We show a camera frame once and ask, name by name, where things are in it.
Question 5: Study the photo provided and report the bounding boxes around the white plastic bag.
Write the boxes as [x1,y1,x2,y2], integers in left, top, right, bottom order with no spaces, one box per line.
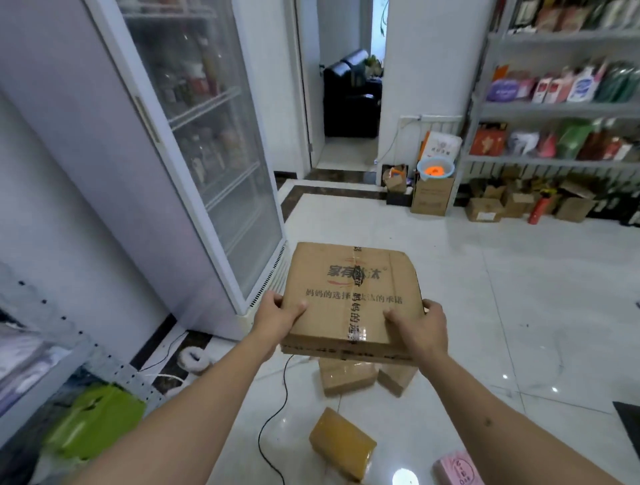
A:
[507,130,541,156]

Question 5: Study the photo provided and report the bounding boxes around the white glass-door display fridge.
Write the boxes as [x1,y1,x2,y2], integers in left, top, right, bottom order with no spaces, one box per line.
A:
[0,0,292,341]

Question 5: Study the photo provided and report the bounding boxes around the white wall radiator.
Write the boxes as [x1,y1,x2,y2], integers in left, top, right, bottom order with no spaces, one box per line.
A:
[398,114,464,167]

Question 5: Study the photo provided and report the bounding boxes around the blue basin with orange items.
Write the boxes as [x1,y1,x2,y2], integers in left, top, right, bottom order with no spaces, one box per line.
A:
[416,156,457,182]

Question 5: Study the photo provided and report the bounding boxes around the person's left hand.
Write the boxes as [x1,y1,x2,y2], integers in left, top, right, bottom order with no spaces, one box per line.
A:
[249,290,309,357]

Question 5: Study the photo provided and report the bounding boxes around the white and orange carton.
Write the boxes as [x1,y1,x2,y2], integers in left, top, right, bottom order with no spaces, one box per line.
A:
[418,130,463,164]

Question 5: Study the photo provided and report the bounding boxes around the large printed cardboard box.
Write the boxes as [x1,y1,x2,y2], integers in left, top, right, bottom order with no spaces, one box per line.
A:
[280,242,426,366]

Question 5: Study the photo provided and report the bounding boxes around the black power cable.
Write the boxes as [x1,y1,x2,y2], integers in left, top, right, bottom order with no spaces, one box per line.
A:
[257,354,297,485]

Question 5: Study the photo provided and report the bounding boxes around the yellow-brown taped parcel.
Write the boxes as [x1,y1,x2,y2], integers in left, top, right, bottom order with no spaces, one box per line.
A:
[308,407,378,483]

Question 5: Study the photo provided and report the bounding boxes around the row of dark bottles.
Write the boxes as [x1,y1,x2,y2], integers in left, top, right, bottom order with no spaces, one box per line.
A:
[589,177,640,227]

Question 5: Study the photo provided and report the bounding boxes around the person's right forearm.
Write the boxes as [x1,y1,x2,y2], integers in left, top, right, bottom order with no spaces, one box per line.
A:
[412,350,623,485]

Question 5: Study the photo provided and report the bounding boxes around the small open cardboard box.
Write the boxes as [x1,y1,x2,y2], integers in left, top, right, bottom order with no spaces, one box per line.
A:
[382,164,409,194]

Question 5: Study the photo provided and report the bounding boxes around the red gift box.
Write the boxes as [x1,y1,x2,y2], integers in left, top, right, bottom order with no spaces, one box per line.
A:
[469,122,509,157]

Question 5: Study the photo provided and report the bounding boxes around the bottles inside fridge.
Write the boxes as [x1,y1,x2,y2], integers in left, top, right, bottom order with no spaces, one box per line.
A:
[145,30,251,186]

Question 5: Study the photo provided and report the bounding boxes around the black sofa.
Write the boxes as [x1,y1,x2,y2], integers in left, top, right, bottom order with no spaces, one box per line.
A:
[322,48,384,140]

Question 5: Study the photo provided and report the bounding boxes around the green plastic bag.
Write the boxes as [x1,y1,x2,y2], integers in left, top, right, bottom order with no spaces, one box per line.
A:
[42,383,147,462]

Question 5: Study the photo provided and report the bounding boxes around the grey goods shelving unit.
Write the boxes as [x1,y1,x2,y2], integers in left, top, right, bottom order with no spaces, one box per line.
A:
[449,0,640,213]

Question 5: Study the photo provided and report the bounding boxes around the person's left forearm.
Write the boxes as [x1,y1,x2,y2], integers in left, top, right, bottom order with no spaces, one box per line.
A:
[64,340,273,485]

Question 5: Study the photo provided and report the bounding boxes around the tall brown cardboard box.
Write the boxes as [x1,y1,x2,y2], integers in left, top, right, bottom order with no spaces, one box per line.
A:
[410,172,455,217]

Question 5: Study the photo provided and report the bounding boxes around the open-flap brown cardboard box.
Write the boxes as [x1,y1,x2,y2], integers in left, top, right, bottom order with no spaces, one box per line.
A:
[555,182,597,224]

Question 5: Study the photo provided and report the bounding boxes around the red fire extinguisher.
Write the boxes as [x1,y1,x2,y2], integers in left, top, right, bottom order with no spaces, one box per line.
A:
[527,193,551,226]

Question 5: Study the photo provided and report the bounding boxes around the row of boxed goods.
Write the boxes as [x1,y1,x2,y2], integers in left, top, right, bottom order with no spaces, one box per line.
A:
[507,0,640,34]

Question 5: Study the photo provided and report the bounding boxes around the person's right hand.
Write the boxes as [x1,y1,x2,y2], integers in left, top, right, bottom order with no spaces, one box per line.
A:
[383,299,450,371]

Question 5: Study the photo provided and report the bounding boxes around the dark floor mat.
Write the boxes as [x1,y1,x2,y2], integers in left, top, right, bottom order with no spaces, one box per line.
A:
[612,401,640,446]

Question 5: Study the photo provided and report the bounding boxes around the row of red-white cartons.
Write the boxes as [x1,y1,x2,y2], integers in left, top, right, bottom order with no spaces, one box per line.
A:
[531,61,608,105]

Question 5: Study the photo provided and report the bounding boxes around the grey perforated metal shelf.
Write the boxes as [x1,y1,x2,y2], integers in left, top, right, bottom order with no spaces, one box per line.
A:
[0,260,167,450]

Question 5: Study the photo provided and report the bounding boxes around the cardboard box with white label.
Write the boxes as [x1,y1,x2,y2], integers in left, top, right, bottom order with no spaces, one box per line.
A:
[465,197,505,223]

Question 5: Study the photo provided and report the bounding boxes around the pink box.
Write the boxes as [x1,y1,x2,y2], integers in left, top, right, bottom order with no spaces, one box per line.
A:
[432,450,486,485]

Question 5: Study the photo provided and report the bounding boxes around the row of green packets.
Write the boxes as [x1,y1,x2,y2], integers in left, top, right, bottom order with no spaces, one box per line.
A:
[594,61,640,104]

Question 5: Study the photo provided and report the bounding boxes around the purple gift box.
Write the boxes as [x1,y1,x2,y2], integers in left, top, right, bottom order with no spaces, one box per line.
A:
[486,77,535,103]

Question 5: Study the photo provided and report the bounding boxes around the plain brown cardboard box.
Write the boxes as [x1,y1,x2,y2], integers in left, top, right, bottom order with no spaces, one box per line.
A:
[502,189,535,219]

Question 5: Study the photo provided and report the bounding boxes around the white cable coil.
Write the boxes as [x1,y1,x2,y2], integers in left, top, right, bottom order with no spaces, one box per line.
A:
[178,346,211,373]

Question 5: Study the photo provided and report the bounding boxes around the small taped cardboard box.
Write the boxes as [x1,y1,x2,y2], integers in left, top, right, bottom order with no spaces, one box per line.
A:
[377,364,419,398]
[318,357,380,398]

